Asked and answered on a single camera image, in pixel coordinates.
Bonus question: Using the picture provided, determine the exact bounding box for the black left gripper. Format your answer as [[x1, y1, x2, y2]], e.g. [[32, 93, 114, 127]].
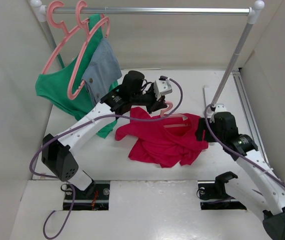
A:
[[130, 86, 168, 115]]

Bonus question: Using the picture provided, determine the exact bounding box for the pink plastic hanger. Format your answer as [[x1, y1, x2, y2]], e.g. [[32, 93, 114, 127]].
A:
[[159, 101, 190, 128]]

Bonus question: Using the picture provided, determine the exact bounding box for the red t shirt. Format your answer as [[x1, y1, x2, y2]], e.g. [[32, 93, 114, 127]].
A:
[[115, 113, 209, 168]]

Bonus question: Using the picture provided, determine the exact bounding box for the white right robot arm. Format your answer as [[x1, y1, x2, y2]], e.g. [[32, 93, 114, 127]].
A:
[[195, 111, 285, 240]]

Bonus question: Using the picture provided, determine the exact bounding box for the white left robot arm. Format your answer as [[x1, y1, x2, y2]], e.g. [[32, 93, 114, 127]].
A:
[[41, 70, 172, 199]]

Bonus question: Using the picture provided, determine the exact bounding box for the pink hanger holding clothes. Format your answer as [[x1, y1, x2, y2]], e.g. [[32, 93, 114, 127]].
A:
[[67, 0, 111, 99]]

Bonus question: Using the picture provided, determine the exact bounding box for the empty pink hanger on left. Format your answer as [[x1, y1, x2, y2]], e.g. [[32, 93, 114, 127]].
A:
[[41, 0, 88, 75]]

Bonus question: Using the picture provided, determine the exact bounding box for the grey blue denim garment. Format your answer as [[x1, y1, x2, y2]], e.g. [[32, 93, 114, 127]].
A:
[[81, 37, 122, 105]]

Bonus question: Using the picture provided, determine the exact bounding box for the green tank top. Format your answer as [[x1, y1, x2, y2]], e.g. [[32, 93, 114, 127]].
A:
[[35, 14, 122, 139]]

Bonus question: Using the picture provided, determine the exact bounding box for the silver clothes rack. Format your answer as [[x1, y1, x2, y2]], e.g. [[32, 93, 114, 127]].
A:
[[30, 0, 265, 104]]

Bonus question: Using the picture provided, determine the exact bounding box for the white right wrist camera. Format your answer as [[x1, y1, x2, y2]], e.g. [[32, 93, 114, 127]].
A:
[[210, 104, 227, 123]]

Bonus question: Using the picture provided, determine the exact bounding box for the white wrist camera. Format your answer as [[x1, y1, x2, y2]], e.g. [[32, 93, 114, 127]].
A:
[[153, 79, 173, 100], [210, 104, 227, 123]]

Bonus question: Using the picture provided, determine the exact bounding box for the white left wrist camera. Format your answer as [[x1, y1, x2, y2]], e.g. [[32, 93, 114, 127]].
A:
[[153, 79, 173, 100]]

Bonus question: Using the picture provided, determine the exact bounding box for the aluminium rail on right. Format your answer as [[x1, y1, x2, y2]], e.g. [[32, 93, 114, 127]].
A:
[[232, 70, 270, 166]]

